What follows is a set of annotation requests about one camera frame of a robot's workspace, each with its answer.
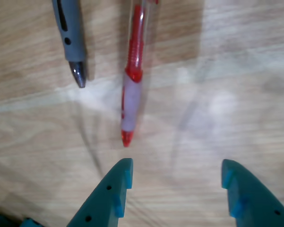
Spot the grey grip pen barcode label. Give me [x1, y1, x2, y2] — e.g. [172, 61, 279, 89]
[51, 0, 88, 88]

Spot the red pen white grip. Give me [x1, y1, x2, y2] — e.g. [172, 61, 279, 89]
[120, 0, 159, 148]

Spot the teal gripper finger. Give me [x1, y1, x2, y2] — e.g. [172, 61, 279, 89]
[221, 158, 284, 227]
[66, 157, 134, 227]

